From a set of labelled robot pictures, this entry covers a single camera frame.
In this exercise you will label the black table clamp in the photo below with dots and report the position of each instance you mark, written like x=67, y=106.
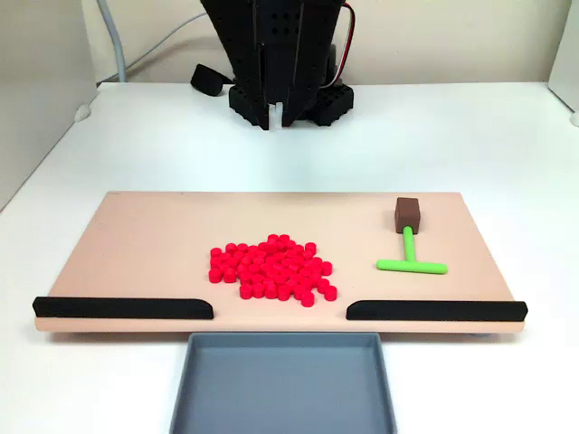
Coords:
x=205, y=80

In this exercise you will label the small white panel foot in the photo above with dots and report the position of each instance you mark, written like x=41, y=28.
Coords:
x=575, y=118
x=82, y=113

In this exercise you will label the red cylinder pellet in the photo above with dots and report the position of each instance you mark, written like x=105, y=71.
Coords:
x=284, y=292
x=241, y=271
x=304, y=255
x=304, y=267
x=314, y=270
x=303, y=275
x=253, y=270
x=285, y=263
x=215, y=262
x=225, y=257
x=307, y=298
x=256, y=280
x=270, y=290
x=272, y=275
x=278, y=256
x=323, y=285
x=232, y=263
x=283, y=238
x=278, y=247
x=244, y=263
x=266, y=282
x=300, y=291
x=265, y=269
x=245, y=291
x=221, y=268
x=330, y=292
x=310, y=247
x=269, y=261
x=250, y=256
x=287, y=245
x=241, y=248
x=295, y=278
x=316, y=263
x=258, y=289
x=271, y=238
x=290, y=255
x=293, y=270
x=278, y=282
x=325, y=267
x=228, y=275
x=262, y=256
x=290, y=285
x=230, y=248
x=257, y=262
x=269, y=251
x=252, y=249
x=306, y=283
x=285, y=274
x=296, y=261
x=278, y=268
x=297, y=248
x=238, y=256
x=215, y=252
x=244, y=278
x=215, y=275
x=261, y=247
x=315, y=278

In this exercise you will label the white side panel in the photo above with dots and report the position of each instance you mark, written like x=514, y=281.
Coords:
x=567, y=50
x=40, y=90

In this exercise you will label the beige flat board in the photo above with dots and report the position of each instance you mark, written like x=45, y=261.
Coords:
x=149, y=244

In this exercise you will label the grey rectangular tray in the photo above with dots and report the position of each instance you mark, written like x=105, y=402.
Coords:
x=282, y=389

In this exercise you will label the black edge rail strip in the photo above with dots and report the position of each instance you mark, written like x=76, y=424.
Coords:
x=434, y=311
x=117, y=308

